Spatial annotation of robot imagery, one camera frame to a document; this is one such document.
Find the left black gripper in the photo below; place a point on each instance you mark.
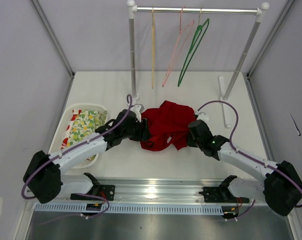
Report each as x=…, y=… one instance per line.
x=142, y=135

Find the red skirt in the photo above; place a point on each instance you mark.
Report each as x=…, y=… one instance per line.
x=167, y=125

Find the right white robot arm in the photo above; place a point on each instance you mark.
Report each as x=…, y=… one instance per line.
x=276, y=184

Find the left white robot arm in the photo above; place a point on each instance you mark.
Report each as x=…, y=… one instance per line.
x=43, y=177

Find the pink clothes hanger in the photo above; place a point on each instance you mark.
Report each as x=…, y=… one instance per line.
x=184, y=33

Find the yellow clothes hanger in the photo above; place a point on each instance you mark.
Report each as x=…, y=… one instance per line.
x=153, y=49

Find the lemon print cloth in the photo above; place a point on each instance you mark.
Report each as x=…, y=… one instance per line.
x=82, y=124

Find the white plastic laundry basket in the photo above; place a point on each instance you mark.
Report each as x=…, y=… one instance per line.
x=55, y=148

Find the white clothes rack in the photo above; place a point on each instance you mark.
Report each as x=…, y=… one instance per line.
x=224, y=92

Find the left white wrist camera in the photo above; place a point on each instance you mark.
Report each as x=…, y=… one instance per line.
x=137, y=109

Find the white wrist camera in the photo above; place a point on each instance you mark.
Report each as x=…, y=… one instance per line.
x=137, y=109
x=202, y=116

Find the aluminium mounting rail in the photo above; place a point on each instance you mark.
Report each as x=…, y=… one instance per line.
x=137, y=190

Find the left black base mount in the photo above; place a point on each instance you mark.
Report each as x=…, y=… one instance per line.
x=104, y=191

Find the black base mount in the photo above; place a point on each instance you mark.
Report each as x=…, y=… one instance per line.
x=104, y=191
x=220, y=195

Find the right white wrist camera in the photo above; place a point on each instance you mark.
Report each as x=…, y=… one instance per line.
x=202, y=116

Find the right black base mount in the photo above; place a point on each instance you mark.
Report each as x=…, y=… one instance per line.
x=220, y=195

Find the white slotted cable duct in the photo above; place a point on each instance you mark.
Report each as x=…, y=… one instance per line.
x=117, y=208

